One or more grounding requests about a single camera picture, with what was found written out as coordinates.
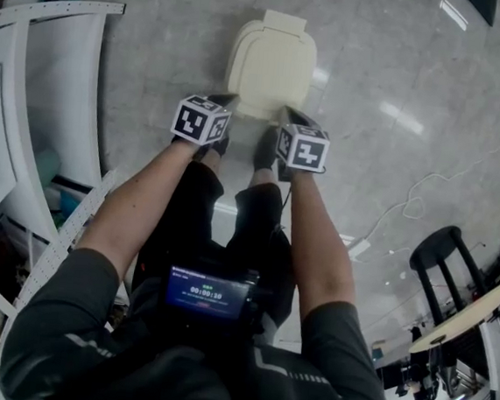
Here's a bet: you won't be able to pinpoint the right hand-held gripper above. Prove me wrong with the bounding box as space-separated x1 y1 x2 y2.
271 104 335 187

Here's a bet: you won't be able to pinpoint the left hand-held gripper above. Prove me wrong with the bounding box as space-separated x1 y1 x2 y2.
168 88 241 151

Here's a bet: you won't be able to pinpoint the cream trash bin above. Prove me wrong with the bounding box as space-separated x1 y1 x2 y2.
221 5 324 125

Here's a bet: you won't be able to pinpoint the cream trash bin lid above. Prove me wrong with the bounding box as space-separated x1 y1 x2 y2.
232 18 321 119

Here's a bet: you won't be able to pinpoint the person's right forearm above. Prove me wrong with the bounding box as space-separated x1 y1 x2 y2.
272 167 371 336

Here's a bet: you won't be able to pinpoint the person's left forearm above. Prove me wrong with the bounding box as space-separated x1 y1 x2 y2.
69 129 222 308

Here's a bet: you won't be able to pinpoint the person's right black shoe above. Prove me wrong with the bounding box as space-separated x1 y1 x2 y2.
251 124 281 172

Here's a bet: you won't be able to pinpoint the person's black shorts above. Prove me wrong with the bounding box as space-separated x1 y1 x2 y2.
129 156 309 327

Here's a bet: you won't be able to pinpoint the white power strip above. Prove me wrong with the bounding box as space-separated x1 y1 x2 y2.
346 236 371 263

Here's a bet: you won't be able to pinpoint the black round stool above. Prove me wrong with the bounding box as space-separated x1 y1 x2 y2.
402 221 495 329

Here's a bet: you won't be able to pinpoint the chest-mounted black screen device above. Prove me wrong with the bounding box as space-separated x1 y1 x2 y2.
159 262 263 331

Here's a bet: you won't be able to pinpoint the white perforated metal shelf rack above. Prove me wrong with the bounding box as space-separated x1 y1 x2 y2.
0 0 140 400

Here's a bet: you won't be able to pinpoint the round cream table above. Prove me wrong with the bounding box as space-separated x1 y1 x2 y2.
408 267 500 363

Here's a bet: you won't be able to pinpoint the person's grey shirt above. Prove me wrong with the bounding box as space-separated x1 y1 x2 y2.
0 240 405 400

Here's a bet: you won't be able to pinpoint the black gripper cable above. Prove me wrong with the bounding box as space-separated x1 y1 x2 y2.
278 179 293 230

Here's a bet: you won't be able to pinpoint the white floor cable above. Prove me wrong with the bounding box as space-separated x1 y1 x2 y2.
366 0 500 259

